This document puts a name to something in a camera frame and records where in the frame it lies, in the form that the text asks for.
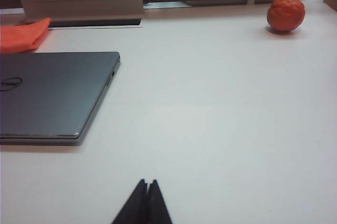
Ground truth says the orange mandarin fruit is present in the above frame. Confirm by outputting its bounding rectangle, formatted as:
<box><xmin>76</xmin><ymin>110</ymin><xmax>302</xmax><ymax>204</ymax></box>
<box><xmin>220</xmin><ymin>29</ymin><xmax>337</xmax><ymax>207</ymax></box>
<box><xmin>266</xmin><ymin>0</ymin><xmax>306</xmax><ymax>34</ymax></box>

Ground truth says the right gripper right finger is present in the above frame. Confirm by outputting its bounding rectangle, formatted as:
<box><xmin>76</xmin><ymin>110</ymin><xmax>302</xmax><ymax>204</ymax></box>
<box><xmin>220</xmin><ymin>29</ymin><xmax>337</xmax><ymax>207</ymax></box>
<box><xmin>147</xmin><ymin>179</ymin><xmax>174</xmax><ymax>224</ymax></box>

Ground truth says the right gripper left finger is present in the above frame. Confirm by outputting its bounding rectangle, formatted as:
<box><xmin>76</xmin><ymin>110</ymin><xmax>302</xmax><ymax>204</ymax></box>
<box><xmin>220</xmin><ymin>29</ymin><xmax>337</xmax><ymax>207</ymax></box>
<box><xmin>111</xmin><ymin>179</ymin><xmax>150</xmax><ymax>224</ymax></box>

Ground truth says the orange microfibre rag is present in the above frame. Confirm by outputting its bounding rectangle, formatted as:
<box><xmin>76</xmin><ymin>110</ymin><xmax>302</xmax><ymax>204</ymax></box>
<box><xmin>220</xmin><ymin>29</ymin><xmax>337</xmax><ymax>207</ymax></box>
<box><xmin>0</xmin><ymin>17</ymin><xmax>51</xmax><ymax>53</ymax></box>

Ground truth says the grey Dell laptop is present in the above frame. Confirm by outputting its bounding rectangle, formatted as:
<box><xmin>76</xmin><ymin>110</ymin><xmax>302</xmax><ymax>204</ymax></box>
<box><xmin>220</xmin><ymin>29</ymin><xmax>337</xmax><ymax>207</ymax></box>
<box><xmin>0</xmin><ymin>51</ymin><xmax>121</xmax><ymax>146</ymax></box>

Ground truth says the white cable tray flap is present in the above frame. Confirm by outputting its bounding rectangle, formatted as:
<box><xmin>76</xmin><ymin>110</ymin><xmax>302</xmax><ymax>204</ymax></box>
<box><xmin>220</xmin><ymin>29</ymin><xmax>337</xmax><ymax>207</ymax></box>
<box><xmin>21</xmin><ymin>0</ymin><xmax>144</xmax><ymax>23</ymax></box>

